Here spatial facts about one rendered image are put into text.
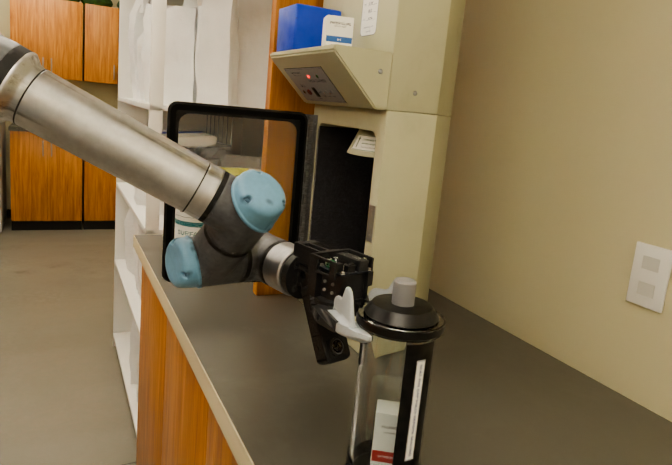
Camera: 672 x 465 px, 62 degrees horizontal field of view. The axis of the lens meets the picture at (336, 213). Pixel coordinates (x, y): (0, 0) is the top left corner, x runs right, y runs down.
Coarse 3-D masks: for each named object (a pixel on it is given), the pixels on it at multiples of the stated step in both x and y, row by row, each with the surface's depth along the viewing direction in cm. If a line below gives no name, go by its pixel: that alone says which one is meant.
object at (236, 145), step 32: (192, 128) 120; (224, 128) 122; (256, 128) 124; (288, 128) 126; (224, 160) 124; (256, 160) 126; (288, 160) 128; (288, 192) 129; (192, 224) 124; (288, 224) 131
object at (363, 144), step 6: (360, 132) 115; (366, 132) 114; (372, 132) 112; (354, 138) 117; (360, 138) 114; (366, 138) 113; (372, 138) 112; (354, 144) 115; (360, 144) 113; (366, 144) 112; (372, 144) 112; (348, 150) 117; (354, 150) 114; (360, 150) 113; (366, 150) 112; (372, 150) 111; (366, 156) 111; (372, 156) 111
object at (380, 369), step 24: (360, 312) 68; (360, 360) 69; (384, 360) 65; (432, 360) 68; (360, 384) 68; (384, 384) 66; (360, 408) 68; (384, 408) 66; (360, 432) 69; (384, 432) 67; (360, 456) 69; (384, 456) 67
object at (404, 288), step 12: (396, 288) 67; (408, 288) 67; (372, 300) 69; (384, 300) 69; (396, 300) 67; (408, 300) 67; (420, 300) 70; (372, 312) 67; (384, 312) 66; (396, 312) 65; (408, 312) 65; (420, 312) 66; (432, 312) 67; (396, 324) 64; (408, 324) 64; (420, 324) 65; (432, 324) 66
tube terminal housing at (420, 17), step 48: (336, 0) 118; (384, 0) 101; (432, 0) 100; (384, 48) 101; (432, 48) 102; (432, 96) 104; (384, 144) 101; (432, 144) 106; (384, 192) 103; (432, 192) 114; (384, 240) 106; (432, 240) 124; (384, 288) 108
